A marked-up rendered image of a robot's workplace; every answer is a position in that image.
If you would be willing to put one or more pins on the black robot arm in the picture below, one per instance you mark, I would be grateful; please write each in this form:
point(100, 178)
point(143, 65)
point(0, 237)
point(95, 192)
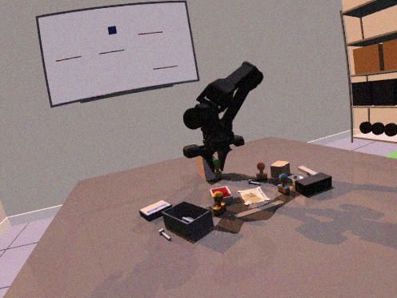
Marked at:
point(220, 94)

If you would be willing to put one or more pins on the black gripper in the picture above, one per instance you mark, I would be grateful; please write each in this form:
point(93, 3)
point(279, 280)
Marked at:
point(194, 150)

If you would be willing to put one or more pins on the red-handled rubber stamp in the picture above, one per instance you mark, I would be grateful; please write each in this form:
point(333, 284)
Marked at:
point(261, 176)

